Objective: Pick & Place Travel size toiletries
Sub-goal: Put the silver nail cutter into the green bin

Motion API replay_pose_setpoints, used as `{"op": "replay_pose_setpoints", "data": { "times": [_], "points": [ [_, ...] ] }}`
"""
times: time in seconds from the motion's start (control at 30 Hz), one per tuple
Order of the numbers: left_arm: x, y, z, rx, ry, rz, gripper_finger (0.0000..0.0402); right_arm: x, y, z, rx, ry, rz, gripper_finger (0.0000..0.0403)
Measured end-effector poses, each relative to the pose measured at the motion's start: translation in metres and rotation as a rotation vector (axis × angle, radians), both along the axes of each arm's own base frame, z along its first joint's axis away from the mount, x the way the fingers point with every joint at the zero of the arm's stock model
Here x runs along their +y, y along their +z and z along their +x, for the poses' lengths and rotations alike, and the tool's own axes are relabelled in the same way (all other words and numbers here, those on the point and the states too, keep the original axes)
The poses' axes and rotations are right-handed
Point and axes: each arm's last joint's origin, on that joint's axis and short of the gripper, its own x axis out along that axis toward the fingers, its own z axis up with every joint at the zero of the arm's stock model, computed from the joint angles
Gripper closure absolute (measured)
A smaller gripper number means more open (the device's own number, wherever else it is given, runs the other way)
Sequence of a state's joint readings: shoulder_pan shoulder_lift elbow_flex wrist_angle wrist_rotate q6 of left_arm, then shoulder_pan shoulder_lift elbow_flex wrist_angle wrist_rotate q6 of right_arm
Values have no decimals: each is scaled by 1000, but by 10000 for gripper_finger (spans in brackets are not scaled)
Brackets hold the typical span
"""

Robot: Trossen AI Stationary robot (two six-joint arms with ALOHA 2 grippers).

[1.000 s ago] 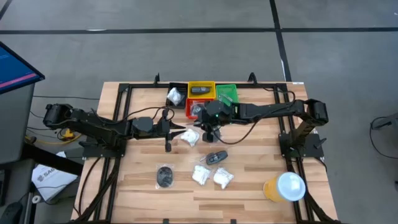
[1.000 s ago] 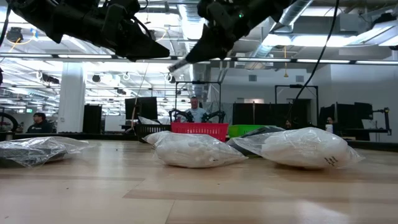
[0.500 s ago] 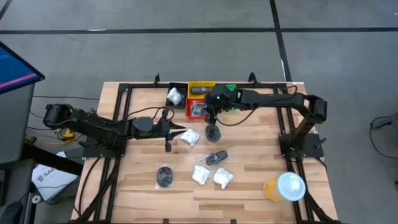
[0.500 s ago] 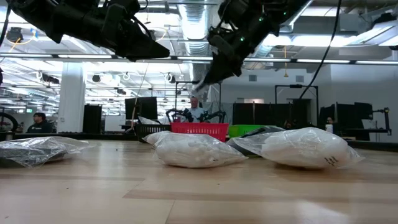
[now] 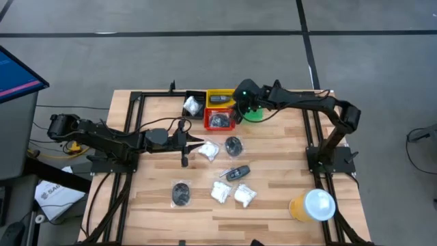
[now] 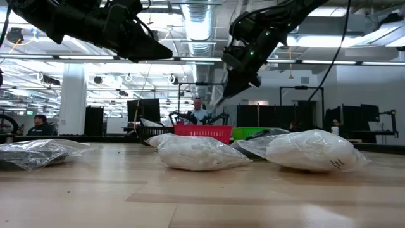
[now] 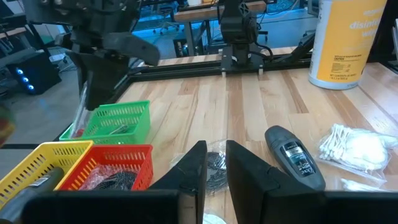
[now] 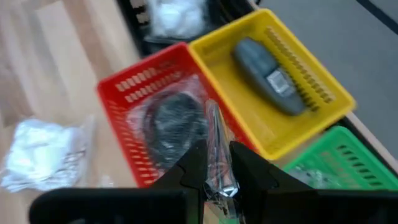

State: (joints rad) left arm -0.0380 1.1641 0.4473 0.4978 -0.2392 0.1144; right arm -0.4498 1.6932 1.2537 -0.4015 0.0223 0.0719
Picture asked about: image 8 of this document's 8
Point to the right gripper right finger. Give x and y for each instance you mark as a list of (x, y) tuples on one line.
[(255, 174)]

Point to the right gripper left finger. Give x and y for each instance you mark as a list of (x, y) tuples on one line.
[(192, 168)]

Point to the clear bag with thin tool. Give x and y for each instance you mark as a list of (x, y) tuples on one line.
[(219, 137)]

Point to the clear bag with black item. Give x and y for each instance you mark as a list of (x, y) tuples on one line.
[(174, 124)]

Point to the grey oval case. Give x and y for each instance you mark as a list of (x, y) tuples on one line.
[(258, 65)]

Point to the clear bag of cotton balls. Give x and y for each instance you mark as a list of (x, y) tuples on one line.
[(177, 15)]

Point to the cotton balls and swabs bag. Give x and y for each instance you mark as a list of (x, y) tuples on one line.
[(40, 149)]

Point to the yellow plastic basket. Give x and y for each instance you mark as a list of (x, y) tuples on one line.
[(248, 124)]

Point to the small crinkled clear bag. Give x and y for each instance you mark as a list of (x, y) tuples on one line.
[(311, 179)]

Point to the green plastic basket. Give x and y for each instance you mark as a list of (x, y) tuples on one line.
[(334, 132)]

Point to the red plastic basket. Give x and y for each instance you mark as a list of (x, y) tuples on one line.
[(149, 62)]

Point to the black plastic basket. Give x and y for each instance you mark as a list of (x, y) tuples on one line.
[(146, 46)]

